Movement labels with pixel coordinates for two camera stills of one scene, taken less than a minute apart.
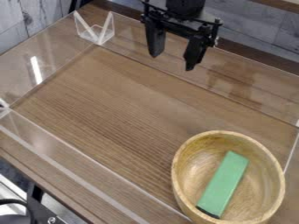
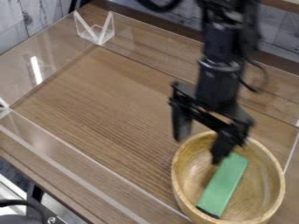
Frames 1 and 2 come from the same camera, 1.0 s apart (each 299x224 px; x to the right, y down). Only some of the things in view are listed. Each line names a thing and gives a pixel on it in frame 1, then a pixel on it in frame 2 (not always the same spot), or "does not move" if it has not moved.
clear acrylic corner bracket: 96,33 does not move
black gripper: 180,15 to 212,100
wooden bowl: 260,185 does not move
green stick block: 218,191 does not move
